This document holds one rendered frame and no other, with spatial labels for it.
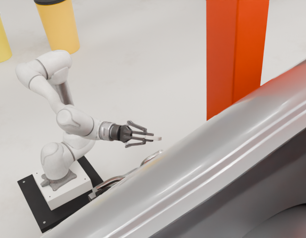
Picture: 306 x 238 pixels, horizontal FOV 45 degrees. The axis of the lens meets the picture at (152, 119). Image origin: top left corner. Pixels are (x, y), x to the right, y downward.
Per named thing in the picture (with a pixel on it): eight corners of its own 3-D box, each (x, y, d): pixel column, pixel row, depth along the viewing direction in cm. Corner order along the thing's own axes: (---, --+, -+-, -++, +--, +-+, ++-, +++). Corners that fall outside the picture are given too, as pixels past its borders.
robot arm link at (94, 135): (107, 143, 180) (92, 138, 169) (81, 139, 187) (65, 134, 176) (111, 122, 182) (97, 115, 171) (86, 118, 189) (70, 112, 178)
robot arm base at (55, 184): (35, 180, 250) (33, 174, 246) (63, 163, 261) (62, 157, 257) (48, 195, 239) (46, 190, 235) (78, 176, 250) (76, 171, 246)
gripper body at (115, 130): (109, 141, 171) (126, 144, 167) (110, 123, 171) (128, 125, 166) (118, 140, 178) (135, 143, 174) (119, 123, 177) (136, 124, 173)
